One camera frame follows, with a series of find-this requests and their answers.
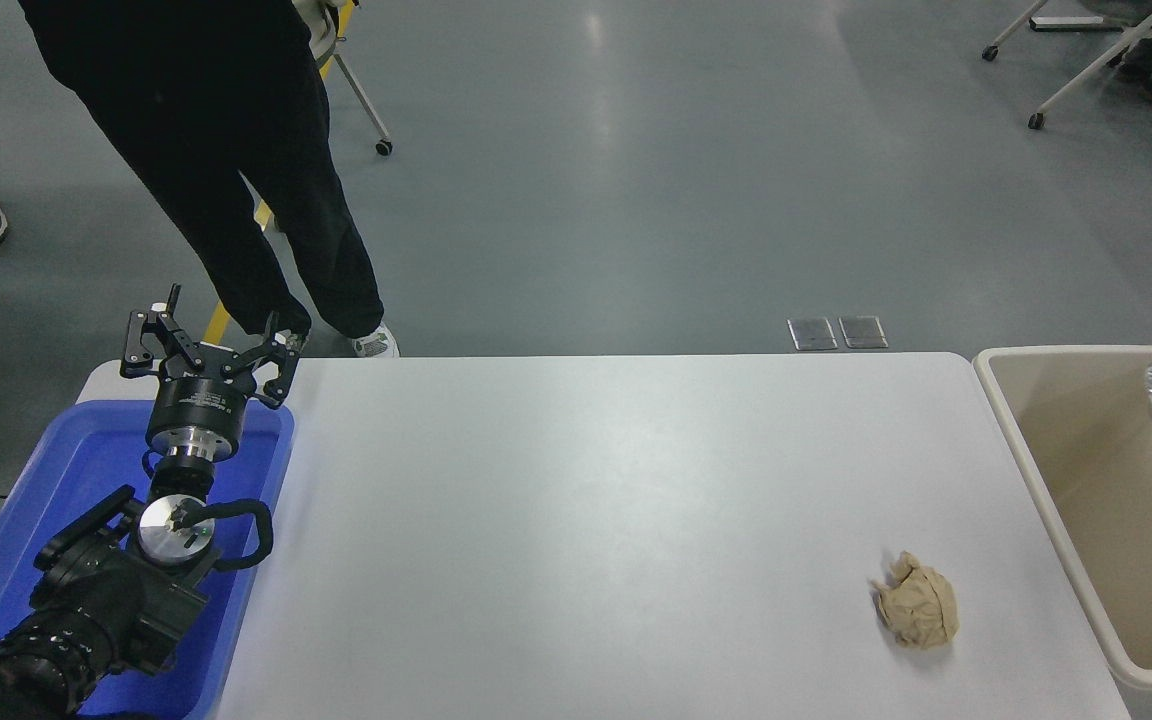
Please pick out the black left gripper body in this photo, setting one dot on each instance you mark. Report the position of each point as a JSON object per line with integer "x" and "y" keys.
{"x": 198, "y": 400}

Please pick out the metal floor plate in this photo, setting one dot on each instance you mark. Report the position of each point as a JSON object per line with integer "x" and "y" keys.
{"x": 861, "y": 332}
{"x": 813, "y": 335}

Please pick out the blue plastic tray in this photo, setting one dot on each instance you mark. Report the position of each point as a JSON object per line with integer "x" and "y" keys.
{"x": 66, "y": 470}

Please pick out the white wheeled office chair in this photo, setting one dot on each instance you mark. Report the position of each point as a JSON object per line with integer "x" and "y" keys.
{"x": 361, "y": 95}

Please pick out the crumpled tan paper ball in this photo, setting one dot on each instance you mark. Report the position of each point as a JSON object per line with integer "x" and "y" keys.
{"x": 921, "y": 605}

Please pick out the large pale bin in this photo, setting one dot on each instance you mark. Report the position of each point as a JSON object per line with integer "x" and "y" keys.
{"x": 1086, "y": 470}

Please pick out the grey floor bar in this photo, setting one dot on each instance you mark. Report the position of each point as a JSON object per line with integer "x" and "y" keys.
{"x": 1066, "y": 22}

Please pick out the white-framed wheeled chair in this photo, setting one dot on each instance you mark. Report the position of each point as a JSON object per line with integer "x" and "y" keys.
{"x": 1086, "y": 75}

